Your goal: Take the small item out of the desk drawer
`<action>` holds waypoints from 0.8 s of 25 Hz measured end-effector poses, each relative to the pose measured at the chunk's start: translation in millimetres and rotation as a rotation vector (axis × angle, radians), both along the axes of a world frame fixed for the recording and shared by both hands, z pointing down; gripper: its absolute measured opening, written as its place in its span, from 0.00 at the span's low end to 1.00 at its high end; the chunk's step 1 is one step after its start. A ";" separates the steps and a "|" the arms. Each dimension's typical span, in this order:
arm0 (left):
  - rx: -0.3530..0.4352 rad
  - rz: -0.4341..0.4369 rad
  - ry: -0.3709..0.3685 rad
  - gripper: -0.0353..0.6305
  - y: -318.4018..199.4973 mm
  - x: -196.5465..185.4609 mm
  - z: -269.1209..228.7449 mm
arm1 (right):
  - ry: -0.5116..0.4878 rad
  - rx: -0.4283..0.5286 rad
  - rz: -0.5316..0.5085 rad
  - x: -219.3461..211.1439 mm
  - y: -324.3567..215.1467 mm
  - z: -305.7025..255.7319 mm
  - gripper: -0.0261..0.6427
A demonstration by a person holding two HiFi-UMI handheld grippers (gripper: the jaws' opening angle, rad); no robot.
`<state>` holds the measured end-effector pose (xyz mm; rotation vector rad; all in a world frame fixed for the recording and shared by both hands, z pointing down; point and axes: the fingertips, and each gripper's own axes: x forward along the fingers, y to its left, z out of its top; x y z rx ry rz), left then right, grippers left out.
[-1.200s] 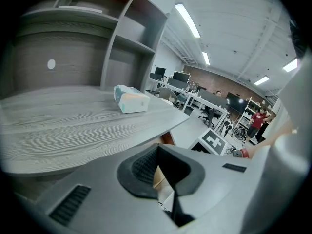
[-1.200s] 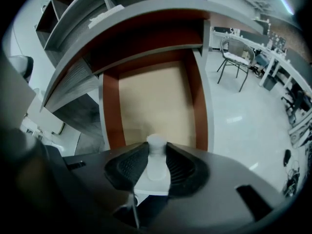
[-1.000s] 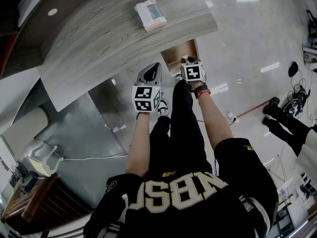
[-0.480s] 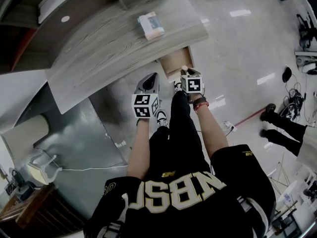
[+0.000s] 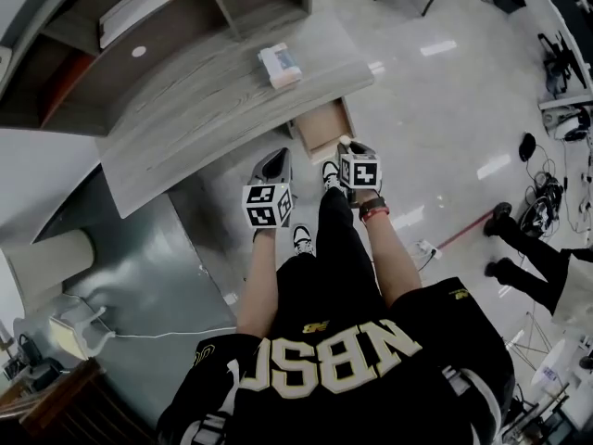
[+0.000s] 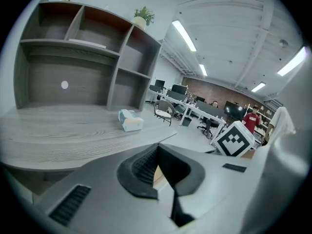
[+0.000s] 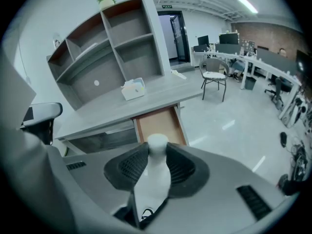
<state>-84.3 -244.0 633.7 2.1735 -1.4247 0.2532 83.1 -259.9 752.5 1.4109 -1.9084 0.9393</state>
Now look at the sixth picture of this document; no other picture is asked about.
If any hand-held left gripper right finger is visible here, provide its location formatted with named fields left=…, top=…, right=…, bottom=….
left=158, top=143, right=254, bottom=234

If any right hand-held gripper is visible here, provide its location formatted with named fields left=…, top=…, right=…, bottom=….
left=210, top=120, right=256, bottom=158

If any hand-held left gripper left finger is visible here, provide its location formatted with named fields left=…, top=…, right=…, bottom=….
left=34, top=144, right=171, bottom=234

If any black office chair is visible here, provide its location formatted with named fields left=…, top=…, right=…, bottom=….
left=196, top=118, right=220, bottom=138

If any large black television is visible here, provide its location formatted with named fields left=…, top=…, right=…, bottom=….
left=223, top=100, right=247, bottom=118

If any dark grey desk partition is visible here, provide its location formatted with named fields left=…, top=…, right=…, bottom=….
left=196, top=99, right=224, bottom=118
left=166, top=90, right=185, bottom=101

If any long white office desk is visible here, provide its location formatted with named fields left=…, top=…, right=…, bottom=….
left=148, top=89, right=227, bottom=141

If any grey wooden desk with shelves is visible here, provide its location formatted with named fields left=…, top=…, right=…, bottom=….
left=0, top=0, right=178, bottom=197

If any dark wicker chair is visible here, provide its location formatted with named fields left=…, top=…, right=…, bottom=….
left=153, top=99, right=176, bottom=127

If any pale blue tissue pack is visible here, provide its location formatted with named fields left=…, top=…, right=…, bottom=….
left=118, top=109, right=145, bottom=133

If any potted green plant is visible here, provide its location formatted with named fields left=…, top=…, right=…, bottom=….
left=131, top=6, right=155, bottom=30

